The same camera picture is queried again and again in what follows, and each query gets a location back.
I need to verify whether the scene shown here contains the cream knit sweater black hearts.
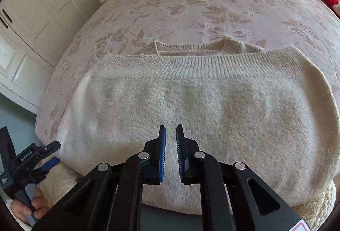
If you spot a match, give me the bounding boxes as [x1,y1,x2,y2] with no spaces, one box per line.
[56,37,339,214]

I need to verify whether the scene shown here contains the left hand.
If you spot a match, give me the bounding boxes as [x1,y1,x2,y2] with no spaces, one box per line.
[10,187,51,225]

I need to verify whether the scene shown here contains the cream fluffy sleeve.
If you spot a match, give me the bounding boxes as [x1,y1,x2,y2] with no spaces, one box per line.
[39,162,83,208]

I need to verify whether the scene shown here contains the pink floral bed blanket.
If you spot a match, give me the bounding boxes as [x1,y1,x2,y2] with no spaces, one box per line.
[35,0,339,143]

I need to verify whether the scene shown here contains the white wardrobe with red stickers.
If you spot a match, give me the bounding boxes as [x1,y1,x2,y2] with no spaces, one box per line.
[1,0,100,113]

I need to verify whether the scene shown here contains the red cushion on windowsill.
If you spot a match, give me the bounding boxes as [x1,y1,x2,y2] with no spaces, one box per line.
[321,0,340,18]

